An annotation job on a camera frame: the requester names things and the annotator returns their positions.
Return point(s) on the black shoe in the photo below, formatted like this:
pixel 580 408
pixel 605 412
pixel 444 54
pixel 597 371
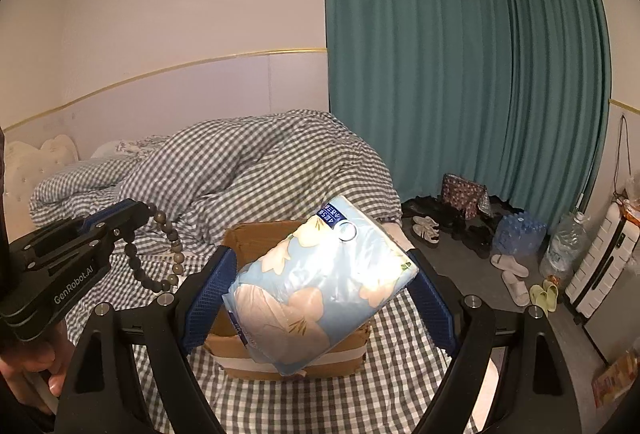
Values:
pixel 476 238

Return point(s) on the white pillow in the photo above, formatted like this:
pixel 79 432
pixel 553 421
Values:
pixel 120 148

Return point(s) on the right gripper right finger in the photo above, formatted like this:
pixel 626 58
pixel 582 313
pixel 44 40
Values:
pixel 534 392

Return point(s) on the large clear water jug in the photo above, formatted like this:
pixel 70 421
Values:
pixel 567 244

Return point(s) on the blue floral tissue pack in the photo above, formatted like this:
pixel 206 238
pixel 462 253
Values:
pixel 341 252

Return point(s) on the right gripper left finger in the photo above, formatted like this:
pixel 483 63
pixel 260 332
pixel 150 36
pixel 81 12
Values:
pixel 176 323

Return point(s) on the patterned dark bag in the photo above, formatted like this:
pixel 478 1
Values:
pixel 468 197

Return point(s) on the light green slipper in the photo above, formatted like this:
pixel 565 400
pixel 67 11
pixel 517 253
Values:
pixel 551 295
pixel 539 297

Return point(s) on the cardboard box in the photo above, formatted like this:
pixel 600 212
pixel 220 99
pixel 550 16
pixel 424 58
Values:
pixel 291 327

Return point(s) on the orange snack packet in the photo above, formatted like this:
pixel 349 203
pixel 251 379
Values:
pixel 616 379

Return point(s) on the person's left hand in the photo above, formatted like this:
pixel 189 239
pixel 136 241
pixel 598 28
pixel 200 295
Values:
pixel 51 352

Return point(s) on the white suitcase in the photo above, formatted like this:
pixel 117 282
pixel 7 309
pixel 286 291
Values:
pixel 604 260

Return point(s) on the white strappy sandal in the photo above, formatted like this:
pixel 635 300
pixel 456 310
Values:
pixel 426 229

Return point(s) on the white slipper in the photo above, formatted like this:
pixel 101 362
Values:
pixel 508 264
pixel 517 289

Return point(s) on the grey checkered duvet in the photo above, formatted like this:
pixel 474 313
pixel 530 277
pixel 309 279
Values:
pixel 220 173

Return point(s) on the pack of water bottles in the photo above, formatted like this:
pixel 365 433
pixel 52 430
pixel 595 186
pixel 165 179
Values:
pixel 519 234

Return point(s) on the teal curtain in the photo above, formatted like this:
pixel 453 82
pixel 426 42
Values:
pixel 510 94

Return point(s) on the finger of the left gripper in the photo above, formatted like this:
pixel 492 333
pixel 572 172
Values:
pixel 122 219

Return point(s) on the beige tufted headboard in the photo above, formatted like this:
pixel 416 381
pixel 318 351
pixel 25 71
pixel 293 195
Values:
pixel 26 166

